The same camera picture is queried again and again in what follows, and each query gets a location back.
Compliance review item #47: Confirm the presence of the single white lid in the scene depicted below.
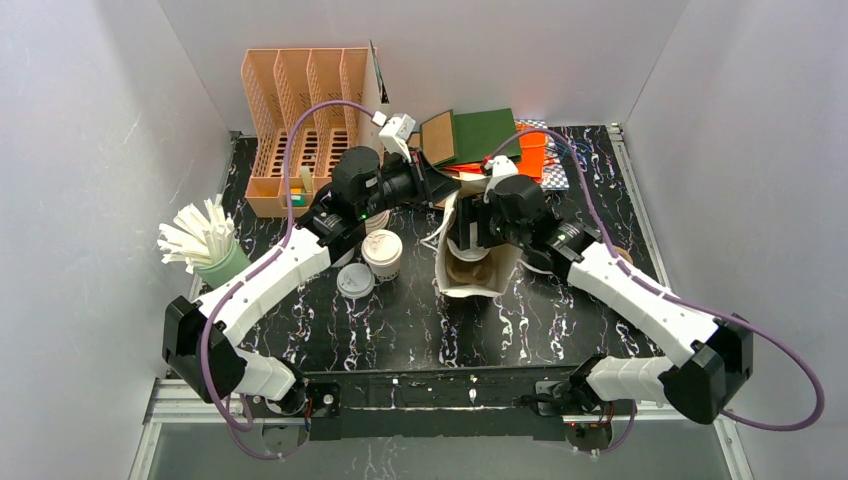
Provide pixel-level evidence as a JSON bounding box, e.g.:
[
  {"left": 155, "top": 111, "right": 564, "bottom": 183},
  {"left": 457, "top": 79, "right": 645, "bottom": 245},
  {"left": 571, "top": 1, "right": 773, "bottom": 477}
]
[{"left": 361, "top": 229, "right": 403, "bottom": 265}]

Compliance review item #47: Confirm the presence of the single paper cup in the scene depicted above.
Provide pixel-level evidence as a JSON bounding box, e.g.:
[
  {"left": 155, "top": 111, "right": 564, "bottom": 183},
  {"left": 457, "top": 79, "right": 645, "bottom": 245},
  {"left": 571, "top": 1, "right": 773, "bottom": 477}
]
[{"left": 361, "top": 229, "right": 403, "bottom": 281}]

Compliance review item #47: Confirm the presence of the tan paper bag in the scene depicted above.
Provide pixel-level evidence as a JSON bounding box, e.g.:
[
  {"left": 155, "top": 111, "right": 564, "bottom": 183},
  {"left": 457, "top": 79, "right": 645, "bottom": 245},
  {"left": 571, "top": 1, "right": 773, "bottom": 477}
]
[{"left": 418, "top": 173, "right": 522, "bottom": 298}]

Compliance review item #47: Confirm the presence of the stack of paper cups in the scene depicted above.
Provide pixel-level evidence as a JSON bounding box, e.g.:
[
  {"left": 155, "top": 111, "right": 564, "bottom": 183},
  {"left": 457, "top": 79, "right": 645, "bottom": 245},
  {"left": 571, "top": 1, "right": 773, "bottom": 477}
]
[{"left": 364, "top": 210, "right": 391, "bottom": 234}]

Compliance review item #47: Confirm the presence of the green paper cup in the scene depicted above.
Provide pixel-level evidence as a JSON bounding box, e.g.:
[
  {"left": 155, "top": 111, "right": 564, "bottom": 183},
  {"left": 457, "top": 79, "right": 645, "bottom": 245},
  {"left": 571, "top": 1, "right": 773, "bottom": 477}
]
[{"left": 446, "top": 239, "right": 490, "bottom": 263}]

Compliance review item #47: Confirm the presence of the cardboard two-cup carrier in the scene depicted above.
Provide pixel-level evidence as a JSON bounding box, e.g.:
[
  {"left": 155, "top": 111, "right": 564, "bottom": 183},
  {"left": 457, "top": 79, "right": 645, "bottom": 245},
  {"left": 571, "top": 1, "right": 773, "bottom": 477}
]
[{"left": 614, "top": 245, "right": 634, "bottom": 265}]

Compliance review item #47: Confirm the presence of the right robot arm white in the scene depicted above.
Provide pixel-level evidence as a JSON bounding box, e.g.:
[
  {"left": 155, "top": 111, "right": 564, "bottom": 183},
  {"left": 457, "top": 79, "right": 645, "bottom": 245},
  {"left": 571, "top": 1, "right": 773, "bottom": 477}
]
[{"left": 446, "top": 175, "right": 753, "bottom": 424}]

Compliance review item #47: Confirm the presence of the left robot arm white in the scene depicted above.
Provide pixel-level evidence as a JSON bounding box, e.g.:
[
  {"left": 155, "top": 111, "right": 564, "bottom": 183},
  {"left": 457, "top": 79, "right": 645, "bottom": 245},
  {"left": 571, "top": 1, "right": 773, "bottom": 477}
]
[{"left": 162, "top": 146, "right": 460, "bottom": 403}]

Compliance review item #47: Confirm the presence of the white folder in organizer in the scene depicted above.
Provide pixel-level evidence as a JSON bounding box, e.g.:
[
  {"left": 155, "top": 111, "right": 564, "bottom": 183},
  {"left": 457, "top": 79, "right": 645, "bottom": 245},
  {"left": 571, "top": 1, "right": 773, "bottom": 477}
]
[{"left": 357, "top": 40, "right": 390, "bottom": 153}]

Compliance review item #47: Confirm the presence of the brown kraft paper bag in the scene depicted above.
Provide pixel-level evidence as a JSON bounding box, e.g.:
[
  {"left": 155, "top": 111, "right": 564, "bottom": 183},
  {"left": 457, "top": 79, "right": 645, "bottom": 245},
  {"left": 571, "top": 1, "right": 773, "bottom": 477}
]
[{"left": 407, "top": 132, "right": 423, "bottom": 152}]

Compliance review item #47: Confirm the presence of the dark green paper bag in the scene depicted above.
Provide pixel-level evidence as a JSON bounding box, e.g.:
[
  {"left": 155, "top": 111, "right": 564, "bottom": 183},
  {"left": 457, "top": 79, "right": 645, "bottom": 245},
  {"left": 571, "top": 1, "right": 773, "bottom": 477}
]
[{"left": 420, "top": 108, "right": 517, "bottom": 167}]

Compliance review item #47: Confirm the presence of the green yellow small item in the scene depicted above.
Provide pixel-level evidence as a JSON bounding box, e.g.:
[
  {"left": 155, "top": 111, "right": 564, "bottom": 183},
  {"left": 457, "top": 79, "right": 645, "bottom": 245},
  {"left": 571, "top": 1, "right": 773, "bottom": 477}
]
[{"left": 289, "top": 188, "right": 306, "bottom": 207}]

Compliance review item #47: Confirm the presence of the orange paper bag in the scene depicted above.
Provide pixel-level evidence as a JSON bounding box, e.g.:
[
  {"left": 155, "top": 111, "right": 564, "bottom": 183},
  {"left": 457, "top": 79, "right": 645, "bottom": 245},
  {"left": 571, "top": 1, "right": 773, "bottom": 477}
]
[{"left": 438, "top": 133, "right": 548, "bottom": 183}]

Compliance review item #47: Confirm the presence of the stack of white lids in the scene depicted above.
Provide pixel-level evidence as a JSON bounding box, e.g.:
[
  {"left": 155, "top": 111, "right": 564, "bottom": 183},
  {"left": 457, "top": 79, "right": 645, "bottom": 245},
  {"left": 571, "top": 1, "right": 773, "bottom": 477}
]
[{"left": 332, "top": 249, "right": 355, "bottom": 268}]

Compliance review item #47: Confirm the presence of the loose white lid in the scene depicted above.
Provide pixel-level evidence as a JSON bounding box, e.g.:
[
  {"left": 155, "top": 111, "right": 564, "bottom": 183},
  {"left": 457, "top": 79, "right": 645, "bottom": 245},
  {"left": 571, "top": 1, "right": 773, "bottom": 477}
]
[{"left": 336, "top": 263, "right": 375, "bottom": 300}]

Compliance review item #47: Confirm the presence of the pink desk file organizer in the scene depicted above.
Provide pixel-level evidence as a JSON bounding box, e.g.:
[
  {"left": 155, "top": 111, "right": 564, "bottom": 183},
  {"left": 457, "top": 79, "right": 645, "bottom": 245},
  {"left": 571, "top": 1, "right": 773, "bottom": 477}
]
[{"left": 241, "top": 47, "right": 369, "bottom": 218}]

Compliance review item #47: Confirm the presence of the green cup holder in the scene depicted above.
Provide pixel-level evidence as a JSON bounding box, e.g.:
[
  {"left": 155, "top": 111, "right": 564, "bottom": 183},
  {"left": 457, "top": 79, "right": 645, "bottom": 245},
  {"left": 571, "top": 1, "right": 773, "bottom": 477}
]
[{"left": 194, "top": 241, "right": 251, "bottom": 289}]

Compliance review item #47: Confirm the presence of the white wrapped straws bundle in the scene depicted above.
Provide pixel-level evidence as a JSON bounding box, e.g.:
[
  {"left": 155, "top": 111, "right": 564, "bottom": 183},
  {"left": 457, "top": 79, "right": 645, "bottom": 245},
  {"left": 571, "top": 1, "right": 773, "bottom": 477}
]
[{"left": 156, "top": 194, "right": 237, "bottom": 273}]

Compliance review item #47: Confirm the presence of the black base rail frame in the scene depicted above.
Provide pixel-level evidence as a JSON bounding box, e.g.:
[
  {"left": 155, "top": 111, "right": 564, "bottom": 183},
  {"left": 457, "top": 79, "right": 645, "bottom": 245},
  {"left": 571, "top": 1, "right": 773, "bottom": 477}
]
[{"left": 142, "top": 360, "right": 750, "bottom": 480}]

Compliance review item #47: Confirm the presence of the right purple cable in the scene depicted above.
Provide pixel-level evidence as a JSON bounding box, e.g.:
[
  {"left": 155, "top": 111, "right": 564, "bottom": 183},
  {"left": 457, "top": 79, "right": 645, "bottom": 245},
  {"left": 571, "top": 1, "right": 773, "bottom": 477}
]
[{"left": 490, "top": 127, "right": 826, "bottom": 458}]

